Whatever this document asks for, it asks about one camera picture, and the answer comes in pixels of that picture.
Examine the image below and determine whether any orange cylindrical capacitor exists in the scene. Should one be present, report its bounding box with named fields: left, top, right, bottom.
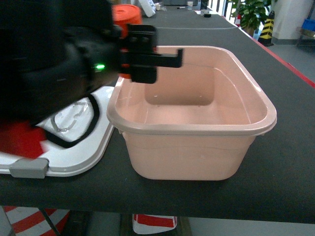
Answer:
left=112, top=4, right=143, bottom=79

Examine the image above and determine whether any green potted plant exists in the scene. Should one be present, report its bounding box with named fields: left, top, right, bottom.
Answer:
left=229, top=0, right=272, bottom=36

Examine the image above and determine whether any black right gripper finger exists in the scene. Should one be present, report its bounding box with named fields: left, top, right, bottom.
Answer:
left=155, top=49, right=184, bottom=68

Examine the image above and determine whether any red white traffic cone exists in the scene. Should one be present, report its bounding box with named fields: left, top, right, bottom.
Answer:
left=234, top=14, right=242, bottom=27

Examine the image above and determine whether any white box lid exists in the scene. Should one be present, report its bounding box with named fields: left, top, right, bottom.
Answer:
left=0, top=87, right=114, bottom=178

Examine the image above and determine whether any pink plastic storage box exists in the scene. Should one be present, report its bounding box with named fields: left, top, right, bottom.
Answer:
left=107, top=46, right=277, bottom=180

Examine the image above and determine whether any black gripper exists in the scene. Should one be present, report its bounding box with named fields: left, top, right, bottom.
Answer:
left=0, top=0, right=157, bottom=124

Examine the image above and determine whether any red white cone under table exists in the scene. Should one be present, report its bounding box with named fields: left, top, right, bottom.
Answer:
left=3, top=206, right=70, bottom=236

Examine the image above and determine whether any dark mat on table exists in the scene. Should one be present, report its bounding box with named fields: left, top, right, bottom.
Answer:
left=0, top=7, right=315, bottom=224

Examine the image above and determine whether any black yellow striped bollard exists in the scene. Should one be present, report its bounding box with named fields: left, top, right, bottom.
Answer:
left=258, top=10, right=275, bottom=47

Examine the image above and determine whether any white foam roll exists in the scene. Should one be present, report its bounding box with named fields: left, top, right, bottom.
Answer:
left=137, top=0, right=161, bottom=18

